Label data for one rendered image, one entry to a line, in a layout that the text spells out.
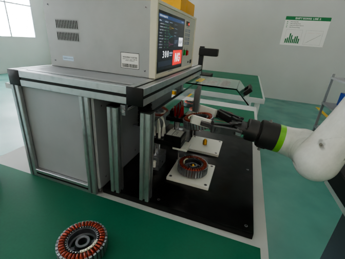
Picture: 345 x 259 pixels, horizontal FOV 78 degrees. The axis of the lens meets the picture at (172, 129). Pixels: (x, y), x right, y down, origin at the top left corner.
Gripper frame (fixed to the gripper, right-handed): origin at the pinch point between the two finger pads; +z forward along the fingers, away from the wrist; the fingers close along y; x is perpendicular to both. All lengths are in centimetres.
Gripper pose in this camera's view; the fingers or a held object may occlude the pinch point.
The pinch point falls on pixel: (199, 114)
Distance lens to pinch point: 76.7
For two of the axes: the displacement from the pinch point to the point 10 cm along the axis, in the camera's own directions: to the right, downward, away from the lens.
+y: 3.3, -3.8, 8.6
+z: -9.3, -3.1, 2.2
